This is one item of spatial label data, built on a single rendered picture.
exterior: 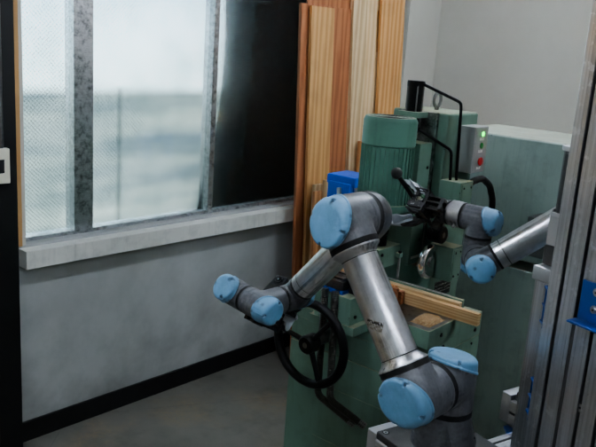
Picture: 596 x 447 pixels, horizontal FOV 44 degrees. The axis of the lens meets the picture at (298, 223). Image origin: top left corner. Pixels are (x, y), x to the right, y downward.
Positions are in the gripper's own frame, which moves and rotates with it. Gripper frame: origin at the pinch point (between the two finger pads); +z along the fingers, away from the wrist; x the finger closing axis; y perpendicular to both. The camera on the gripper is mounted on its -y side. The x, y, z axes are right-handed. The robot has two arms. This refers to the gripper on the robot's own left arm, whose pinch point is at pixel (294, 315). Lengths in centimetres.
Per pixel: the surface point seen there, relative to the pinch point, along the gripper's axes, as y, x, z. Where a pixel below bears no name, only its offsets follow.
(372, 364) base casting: 3.7, 14.2, 29.8
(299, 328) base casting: 1.1, -16.9, 28.4
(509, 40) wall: -217, -64, 186
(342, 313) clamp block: -6.7, 7.6, 12.7
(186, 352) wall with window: 26, -127, 99
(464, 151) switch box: -76, 16, 33
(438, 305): -21.2, 27.1, 33.1
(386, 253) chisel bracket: -32.3, 5.5, 27.3
